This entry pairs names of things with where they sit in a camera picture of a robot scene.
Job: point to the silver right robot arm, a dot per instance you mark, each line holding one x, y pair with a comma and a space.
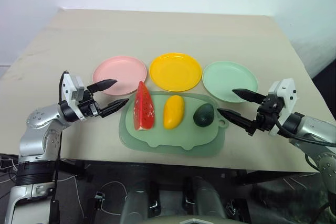
313, 132

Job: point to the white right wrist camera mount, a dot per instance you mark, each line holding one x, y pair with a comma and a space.
286, 95

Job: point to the grey robot leg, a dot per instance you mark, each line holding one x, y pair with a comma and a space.
211, 200
135, 203

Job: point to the pink plate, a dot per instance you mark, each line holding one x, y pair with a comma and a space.
119, 75

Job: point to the green plate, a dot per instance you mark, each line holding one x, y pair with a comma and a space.
228, 79

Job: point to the yellow plate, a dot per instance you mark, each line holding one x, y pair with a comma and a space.
175, 72

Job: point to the grey robot torso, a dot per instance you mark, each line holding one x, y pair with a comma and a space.
189, 220

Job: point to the grey right robot leg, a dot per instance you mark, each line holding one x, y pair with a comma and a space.
211, 200

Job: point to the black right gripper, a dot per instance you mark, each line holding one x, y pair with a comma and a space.
267, 115

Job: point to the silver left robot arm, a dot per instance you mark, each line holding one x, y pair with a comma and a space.
36, 123

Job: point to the grey left robot leg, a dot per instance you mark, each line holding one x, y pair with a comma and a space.
135, 203

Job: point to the yellow mango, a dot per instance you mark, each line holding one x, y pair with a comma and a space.
172, 112

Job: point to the dark green avocado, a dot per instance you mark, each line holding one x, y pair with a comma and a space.
203, 115

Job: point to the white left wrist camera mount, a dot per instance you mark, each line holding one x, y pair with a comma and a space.
71, 87

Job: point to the red watermelon slice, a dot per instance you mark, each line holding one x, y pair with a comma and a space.
144, 108

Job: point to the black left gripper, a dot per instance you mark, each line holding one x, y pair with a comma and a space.
89, 106

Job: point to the green cutting board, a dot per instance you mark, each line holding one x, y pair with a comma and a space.
173, 140

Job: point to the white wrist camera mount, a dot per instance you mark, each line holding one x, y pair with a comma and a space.
286, 95
71, 87

